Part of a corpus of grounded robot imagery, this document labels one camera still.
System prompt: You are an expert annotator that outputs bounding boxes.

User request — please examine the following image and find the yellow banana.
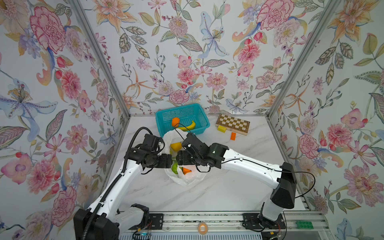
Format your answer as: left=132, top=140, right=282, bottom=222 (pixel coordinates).
left=178, top=121, right=196, bottom=132

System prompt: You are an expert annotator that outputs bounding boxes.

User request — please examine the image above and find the green lego plate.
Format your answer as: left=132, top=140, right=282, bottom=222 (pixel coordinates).
left=296, top=221, right=314, bottom=230

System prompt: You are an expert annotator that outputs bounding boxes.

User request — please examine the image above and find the aluminium rail base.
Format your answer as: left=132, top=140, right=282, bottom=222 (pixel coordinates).
left=117, top=211, right=333, bottom=240

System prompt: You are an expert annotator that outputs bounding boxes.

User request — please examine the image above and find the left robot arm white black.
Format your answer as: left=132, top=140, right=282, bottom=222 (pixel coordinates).
left=74, top=144, right=173, bottom=240

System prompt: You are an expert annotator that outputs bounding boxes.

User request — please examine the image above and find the teal plastic basket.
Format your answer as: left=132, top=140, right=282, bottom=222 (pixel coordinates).
left=156, top=104, right=210, bottom=137

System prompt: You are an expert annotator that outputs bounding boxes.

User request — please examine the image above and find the yellow lemon toy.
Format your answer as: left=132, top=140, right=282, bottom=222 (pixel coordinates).
left=170, top=142, right=182, bottom=153

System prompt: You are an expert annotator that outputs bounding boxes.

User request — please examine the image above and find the right aluminium corner post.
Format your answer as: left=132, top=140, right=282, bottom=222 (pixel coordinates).
left=266, top=0, right=339, bottom=120

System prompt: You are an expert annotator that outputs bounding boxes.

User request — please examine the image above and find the left aluminium corner post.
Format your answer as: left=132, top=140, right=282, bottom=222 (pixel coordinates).
left=69, top=0, right=131, bottom=120

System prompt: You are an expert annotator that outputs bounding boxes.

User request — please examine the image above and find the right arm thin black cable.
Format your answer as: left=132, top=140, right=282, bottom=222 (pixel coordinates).
left=172, top=122, right=316, bottom=240

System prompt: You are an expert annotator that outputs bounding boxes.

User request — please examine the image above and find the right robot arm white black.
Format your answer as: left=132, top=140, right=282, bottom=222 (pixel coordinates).
left=176, top=143, right=297, bottom=229

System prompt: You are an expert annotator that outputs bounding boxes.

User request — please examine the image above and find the orange fruit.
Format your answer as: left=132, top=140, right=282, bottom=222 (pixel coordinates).
left=172, top=117, right=180, bottom=128

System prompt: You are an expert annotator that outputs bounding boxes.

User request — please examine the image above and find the yellow block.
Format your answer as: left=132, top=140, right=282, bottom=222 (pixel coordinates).
left=218, top=126, right=227, bottom=133

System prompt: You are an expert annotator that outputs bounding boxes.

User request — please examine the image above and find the orange block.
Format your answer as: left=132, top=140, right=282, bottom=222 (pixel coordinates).
left=231, top=132, right=237, bottom=141

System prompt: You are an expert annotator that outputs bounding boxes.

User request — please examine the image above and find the orange carrot toy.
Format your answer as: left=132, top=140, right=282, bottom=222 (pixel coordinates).
left=182, top=168, right=192, bottom=175

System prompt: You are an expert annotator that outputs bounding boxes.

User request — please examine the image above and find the wooden chessboard box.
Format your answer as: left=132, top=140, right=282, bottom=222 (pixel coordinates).
left=216, top=114, right=250, bottom=136

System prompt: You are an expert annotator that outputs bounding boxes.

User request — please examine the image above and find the green apple toy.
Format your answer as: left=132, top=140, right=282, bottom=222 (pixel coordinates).
left=172, top=162, right=178, bottom=175

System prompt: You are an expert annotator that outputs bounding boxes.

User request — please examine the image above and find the aluminium corner post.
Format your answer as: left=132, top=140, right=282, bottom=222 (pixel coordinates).
left=266, top=0, right=339, bottom=120
left=69, top=0, right=131, bottom=120

